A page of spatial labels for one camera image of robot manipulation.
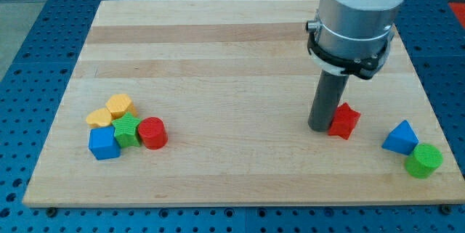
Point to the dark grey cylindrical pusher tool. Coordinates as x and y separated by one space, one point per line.
327 96

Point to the blue triangle block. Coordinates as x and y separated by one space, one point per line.
402 139

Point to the green star block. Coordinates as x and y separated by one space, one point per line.
126 131

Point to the red star block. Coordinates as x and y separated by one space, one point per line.
344 121

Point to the red cylinder block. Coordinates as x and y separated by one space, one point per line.
153 133

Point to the yellow heart block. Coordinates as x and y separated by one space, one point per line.
99 118

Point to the wooden board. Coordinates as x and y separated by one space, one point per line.
233 82

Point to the green cylinder block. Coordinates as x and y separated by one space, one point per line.
423 161

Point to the blue cube block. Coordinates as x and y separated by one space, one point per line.
103 144

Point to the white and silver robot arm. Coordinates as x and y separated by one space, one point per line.
352 37

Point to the yellow hexagon block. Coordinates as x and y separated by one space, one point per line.
120 104

